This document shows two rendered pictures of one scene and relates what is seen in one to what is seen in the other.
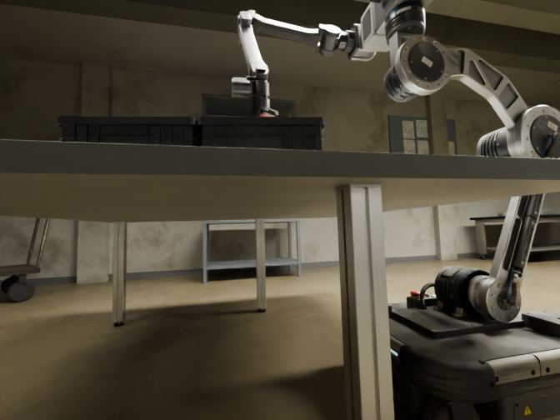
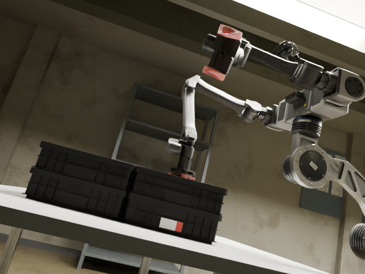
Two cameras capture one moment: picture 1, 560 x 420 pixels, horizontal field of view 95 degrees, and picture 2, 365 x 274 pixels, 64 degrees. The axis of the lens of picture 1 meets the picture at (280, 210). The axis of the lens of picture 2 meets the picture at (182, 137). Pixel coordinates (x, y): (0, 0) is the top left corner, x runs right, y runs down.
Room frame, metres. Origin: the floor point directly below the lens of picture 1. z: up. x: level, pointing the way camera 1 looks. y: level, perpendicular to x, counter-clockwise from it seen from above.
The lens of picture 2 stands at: (-0.46, 0.06, 0.78)
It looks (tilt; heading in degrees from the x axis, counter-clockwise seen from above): 15 degrees up; 2
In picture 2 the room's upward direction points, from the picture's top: 14 degrees clockwise
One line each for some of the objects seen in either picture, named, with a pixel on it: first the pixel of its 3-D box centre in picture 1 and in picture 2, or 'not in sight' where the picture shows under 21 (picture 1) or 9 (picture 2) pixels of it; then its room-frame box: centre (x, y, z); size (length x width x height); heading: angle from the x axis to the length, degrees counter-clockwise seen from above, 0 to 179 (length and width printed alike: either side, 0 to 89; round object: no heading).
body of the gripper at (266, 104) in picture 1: (261, 108); (183, 166); (0.84, 0.05, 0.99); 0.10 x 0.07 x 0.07; 43
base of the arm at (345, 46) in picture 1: (346, 41); (264, 114); (1.14, -0.33, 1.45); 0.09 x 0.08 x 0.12; 12
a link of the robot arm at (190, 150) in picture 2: (259, 91); (186, 152); (0.84, 0.06, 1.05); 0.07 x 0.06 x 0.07; 102
